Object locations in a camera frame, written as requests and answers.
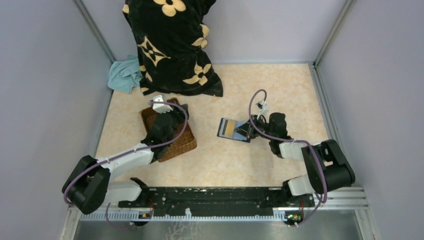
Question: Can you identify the gold card with stripe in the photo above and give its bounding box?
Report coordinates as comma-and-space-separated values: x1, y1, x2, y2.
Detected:
219, 118, 237, 138

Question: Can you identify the navy blue card holder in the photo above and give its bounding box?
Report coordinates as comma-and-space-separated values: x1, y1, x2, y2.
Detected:
216, 118, 251, 143

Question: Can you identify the brown woven divided basket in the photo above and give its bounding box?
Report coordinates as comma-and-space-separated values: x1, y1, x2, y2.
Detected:
139, 106, 198, 163

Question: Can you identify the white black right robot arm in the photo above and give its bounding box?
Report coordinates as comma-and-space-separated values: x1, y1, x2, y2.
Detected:
234, 112, 356, 199

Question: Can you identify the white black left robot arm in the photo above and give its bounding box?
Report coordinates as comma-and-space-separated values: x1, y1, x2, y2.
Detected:
61, 101, 190, 215

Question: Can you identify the light blue cloth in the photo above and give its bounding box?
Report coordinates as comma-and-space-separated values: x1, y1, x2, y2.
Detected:
107, 55, 142, 94

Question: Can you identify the black floral blanket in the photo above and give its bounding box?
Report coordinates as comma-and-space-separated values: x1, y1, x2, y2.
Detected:
122, 0, 224, 97

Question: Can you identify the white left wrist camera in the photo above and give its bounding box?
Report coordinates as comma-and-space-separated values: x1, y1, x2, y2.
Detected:
152, 94, 173, 114

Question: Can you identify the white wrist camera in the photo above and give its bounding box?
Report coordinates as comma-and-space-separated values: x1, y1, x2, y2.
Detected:
255, 100, 269, 117
152, 94, 173, 114

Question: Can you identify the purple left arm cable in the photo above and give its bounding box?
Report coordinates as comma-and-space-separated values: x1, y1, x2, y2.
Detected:
62, 100, 190, 231

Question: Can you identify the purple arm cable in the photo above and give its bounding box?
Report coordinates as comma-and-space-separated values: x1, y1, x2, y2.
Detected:
62, 100, 190, 231
248, 89, 329, 226

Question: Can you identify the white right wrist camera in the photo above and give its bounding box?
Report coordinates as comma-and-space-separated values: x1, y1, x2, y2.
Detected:
255, 100, 269, 117

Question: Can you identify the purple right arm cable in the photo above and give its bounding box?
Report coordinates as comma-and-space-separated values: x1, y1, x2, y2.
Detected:
248, 89, 329, 226

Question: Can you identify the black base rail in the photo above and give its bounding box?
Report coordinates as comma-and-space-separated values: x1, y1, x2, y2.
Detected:
118, 186, 316, 209

